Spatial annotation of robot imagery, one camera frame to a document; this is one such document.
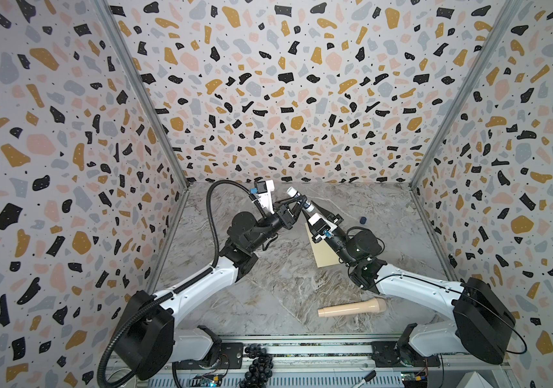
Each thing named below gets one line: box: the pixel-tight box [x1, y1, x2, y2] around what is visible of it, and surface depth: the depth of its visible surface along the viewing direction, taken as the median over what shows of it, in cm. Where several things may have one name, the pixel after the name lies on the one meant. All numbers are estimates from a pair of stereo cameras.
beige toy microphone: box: [316, 298, 388, 318], surface depth 83 cm
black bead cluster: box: [239, 343, 275, 388], surface depth 70 cm
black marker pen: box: [351, 370, 377, 388], surface depth 71 cm
